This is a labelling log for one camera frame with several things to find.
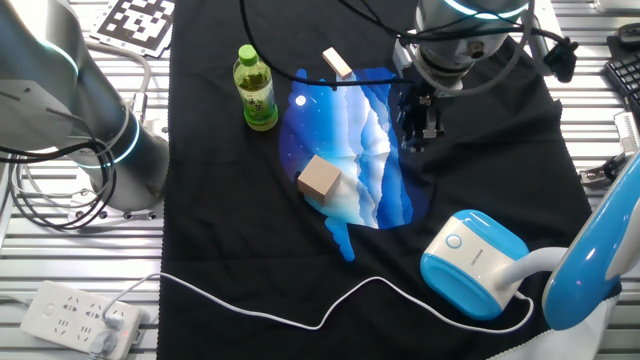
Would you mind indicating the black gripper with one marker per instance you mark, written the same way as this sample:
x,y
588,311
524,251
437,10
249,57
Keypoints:
x,y
415,100

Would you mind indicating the blue and white desk lamp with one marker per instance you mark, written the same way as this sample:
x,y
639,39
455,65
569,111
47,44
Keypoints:
x,y
475,265

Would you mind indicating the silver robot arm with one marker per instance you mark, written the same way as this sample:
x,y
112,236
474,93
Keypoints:
x,y
50,75

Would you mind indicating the flat wooden block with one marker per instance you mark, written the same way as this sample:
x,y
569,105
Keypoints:
x,y
337,62

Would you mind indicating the wooden cube block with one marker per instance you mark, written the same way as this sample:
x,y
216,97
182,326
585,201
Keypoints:
x,y
319,180

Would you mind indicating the green tea bottle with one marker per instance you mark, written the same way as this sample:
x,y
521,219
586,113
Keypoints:
x,y
255,95

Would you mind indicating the metal table clamp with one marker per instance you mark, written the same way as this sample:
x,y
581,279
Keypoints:
x,y
597,175

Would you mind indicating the black keyboard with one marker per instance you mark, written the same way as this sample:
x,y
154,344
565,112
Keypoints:
x,y
625,80

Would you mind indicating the black cloth with blue print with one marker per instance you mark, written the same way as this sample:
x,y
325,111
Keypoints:
x,y
240,240

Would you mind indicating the black computer mouse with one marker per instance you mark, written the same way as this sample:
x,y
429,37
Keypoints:
x,y
629,34

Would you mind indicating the light grey cloth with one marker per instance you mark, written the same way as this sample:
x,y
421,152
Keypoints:
x,y
565,345

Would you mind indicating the black white fiducial marker board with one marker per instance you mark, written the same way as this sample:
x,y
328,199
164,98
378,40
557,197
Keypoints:
x,y
135,22

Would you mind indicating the white power plug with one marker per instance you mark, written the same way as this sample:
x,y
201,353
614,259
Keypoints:
x,y
105,343

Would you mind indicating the white power strip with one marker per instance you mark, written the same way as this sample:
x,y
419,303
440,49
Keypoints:
x,y
65,315

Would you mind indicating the silver finned camera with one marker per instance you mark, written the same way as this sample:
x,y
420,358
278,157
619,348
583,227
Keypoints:
x,y
627,132

